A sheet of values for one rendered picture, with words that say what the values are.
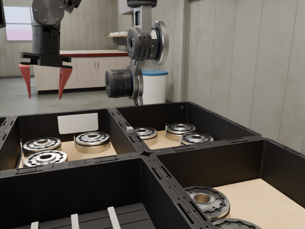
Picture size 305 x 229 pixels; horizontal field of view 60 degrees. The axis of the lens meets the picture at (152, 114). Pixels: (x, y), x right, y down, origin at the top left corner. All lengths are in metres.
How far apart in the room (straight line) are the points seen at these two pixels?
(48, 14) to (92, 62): 5.55
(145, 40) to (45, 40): 0.63
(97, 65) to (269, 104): 4.20
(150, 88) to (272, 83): 2.06
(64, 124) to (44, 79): 5.20
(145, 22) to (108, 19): 7.07
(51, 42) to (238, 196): 0.52
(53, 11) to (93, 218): 0.39
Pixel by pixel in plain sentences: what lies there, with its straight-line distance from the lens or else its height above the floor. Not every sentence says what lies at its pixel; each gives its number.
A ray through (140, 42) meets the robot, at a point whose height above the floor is 1.14.
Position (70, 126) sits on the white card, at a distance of 0.90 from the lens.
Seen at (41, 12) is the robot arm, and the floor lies 1.20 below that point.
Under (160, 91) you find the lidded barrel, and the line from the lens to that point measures 4.27.
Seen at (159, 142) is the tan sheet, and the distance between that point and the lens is 0.86.
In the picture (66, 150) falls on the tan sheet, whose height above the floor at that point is 0.83.
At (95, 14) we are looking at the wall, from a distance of 8.20.
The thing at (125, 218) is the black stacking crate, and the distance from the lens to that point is 0.54.
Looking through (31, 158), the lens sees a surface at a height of 0.86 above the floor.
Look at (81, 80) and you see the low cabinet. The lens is 6.11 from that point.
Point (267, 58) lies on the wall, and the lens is 2.83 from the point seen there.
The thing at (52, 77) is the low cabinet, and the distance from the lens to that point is 6.07.
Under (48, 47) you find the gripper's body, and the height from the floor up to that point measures 1.14.
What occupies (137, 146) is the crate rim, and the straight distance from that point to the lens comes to 0.57.
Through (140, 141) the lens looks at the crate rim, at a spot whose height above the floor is 0.93.
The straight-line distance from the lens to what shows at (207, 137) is 0.84.
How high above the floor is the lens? 1.15
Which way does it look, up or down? 16 degrees down
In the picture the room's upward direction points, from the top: straight up
